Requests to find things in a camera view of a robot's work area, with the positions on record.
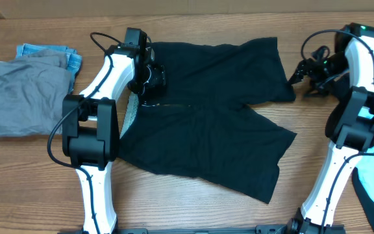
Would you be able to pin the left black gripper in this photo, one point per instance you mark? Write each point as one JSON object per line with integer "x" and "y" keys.
{"x": 158, "y": 79}

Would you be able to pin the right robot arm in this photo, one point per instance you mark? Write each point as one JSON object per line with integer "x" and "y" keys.
{"x": 350, "y": 126}

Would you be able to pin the black garment under pile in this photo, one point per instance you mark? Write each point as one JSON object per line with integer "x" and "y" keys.
{"x": 367, "y": 204}

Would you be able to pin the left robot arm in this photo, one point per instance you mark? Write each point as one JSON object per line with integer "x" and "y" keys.
{"x": 90, "y": 131}

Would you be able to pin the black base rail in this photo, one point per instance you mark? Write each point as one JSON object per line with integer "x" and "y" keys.
{"x": 259, "y": 229}

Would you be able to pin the black shorts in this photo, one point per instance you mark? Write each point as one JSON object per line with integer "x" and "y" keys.
{"x": 205, "y": 126}

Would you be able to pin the grey folded shorts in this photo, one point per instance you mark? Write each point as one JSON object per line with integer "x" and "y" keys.
{"x": 32, "y": 88}

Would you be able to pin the blue denim folded garment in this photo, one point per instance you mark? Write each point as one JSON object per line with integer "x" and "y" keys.
{"x": 74, "y": 60}

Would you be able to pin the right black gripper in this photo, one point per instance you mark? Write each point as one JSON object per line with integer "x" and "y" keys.
{"x": 306, "y": 73}

